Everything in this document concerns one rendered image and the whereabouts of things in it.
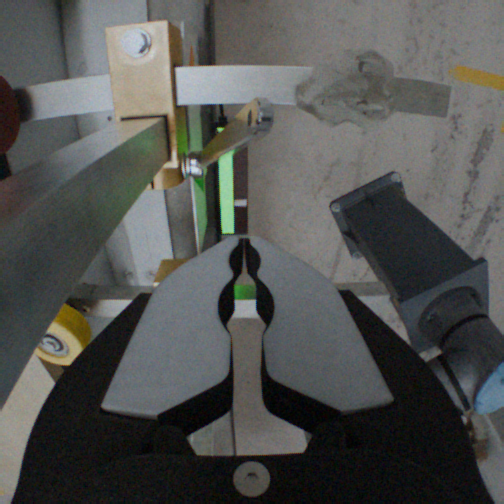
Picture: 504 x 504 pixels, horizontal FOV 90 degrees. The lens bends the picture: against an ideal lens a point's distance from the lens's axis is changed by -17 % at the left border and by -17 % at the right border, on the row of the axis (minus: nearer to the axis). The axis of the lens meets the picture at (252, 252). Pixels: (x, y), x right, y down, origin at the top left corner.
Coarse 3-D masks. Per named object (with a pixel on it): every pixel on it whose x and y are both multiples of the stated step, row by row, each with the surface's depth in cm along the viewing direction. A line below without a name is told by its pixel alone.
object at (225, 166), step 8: (224, 160) 41; (224, 168) 42; (224, 176) 42; (224, 184) 43; (224, 192) 43; (232, 192) 44; (224, 200) 44; (232, 200) 44; (224, 208) 45; (232, 208) 45; (224, 216) 45; (232, 216) 46; (224, 224) 46; (232, 224) 46; (224, 232) 47; (232, 232) 47
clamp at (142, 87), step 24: (144, 24) 18; (168, 24) 19; (120, 48) 19; (168, 48) 19; (120, 72) 20; (144, 72) 20; (168, 72) 20; (120, 96) 21; (144, 96) 21; (168, 96) 21; (120, 120) 22; (168, 120) 22; (168, 144) 23; (168, 168) 25
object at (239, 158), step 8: (240, 152) 40; (240, 160) 41; (240, 168) 42; (240, 176) 42; (240, 184) 43; (240, 192) 44; (240, 200) 44; (240, 208) 45; (240, 216) 46; (240, 224) 46; (240, 232) 47
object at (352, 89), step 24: (312, 72) 21; (336, 72) 21; (360, 72) 21; (384, 72) 21; (312, 96) 21; (336, 96) 22; (360, 96) 21; (384, 96) 22; (336, 120) 23; (360, 120) 23; (384, 120) 23
